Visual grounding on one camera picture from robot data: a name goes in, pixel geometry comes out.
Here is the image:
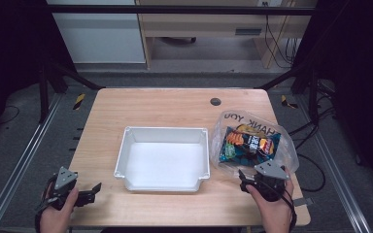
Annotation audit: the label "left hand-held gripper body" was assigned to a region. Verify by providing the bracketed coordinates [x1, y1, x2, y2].
[42, 166, 79, 212]

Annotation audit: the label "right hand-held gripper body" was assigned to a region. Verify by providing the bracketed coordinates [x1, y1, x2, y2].
[253, 159, 290, 203]

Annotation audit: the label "blue and black chips bag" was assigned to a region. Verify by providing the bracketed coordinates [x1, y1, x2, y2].
[219, 124, 283, 168]

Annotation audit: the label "clear plastic bag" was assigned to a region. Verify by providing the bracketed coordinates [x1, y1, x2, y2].
[209, 109, 301, 180]

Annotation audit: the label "white plastic bin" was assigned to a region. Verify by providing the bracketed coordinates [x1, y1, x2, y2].
[113, 125, 212, 193]

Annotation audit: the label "person's left hand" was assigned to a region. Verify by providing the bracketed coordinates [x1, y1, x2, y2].
[39, 186, 80, 233]

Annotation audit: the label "person's right hand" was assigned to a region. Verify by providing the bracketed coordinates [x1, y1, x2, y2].
[245, 177, 295, 233]

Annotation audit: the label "grey tape piece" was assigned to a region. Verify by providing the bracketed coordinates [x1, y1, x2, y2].
[292, 196, 315, 208]

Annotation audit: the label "yellow and black tape strip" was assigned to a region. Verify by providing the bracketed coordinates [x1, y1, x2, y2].
[72, 92, 87, 112]
[279, 94, 299, 110]

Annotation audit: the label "black metal stand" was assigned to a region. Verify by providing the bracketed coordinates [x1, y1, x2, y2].
[255, 63, 322, 124]
[38, 60, 107, 124]

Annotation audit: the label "white cabinet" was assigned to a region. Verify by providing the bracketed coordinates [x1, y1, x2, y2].
[46, 0, 147, 64]

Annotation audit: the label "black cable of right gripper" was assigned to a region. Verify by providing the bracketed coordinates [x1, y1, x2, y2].
[261, 180, 298, 231]

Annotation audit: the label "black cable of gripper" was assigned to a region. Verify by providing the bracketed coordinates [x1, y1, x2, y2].
[34, 176, 56, 233]
[261, 180, 298, 231]

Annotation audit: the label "aluminium floor rail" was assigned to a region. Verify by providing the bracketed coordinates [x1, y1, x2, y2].
[295, 94, 373, 233]
[0, 92, 64, 233]

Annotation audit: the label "black floor cables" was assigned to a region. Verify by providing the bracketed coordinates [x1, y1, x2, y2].
[287, 106, 338, 194]

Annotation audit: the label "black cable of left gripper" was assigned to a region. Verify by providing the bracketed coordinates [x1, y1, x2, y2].
[34, 176, 56, 233]

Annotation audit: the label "thin black floor cable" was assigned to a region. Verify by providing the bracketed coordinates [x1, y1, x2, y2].
[0, 104, 21, 126]

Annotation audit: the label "black hanging cables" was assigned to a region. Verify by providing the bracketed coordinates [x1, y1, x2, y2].
[262, 1, 301, 70]

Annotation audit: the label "black horizontal frame bar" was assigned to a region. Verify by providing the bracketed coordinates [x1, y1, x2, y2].
[44, 4, 317, 17]

